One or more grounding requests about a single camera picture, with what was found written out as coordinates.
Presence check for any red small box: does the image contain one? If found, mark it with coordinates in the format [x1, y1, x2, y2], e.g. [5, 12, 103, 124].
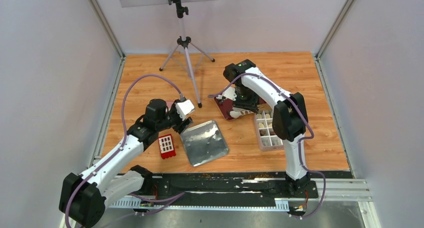
[157, 134, 176, 159]

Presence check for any silver tin lid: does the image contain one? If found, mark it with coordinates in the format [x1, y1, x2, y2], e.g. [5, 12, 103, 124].
[180, 120, 230, 167]

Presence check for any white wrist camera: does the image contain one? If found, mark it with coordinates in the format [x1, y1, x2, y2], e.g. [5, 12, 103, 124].
[175, 99, 195, 120]
[222, 86, 237, 101]

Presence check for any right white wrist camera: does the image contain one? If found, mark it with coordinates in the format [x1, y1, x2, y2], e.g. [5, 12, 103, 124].
[222, 86, 237, 101]

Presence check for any grey tripod stand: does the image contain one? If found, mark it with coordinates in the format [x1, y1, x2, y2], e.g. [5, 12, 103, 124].
[159, 0, 216, 108]

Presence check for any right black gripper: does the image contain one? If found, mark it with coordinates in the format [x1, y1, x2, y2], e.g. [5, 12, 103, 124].
[232, 84, 260, 113]

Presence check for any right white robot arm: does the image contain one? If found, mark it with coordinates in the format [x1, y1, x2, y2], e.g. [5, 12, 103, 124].
[222, 59, 310, 197]

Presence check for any silver compartment tin box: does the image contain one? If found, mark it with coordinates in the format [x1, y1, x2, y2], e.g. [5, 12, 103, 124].
[253, 110, 284, 152]

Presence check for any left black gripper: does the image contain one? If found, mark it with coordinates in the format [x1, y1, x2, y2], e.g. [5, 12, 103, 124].
[156, 99, 194, 134]

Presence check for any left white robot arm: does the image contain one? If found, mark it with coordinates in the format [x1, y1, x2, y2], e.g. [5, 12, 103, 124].
[59, 98, 195, 228]

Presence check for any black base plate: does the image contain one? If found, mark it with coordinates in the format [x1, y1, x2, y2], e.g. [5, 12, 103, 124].
[134, 172, 319, 207]

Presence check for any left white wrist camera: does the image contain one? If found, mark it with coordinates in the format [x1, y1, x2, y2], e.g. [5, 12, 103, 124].
[175, 99, 195, 120]

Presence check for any red lacquer tray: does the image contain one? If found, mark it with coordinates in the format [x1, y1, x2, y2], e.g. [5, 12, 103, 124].
[214, 97, 270, 121]

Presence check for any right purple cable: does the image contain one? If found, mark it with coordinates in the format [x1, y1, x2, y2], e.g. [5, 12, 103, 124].
[207, 72, 327, 220]

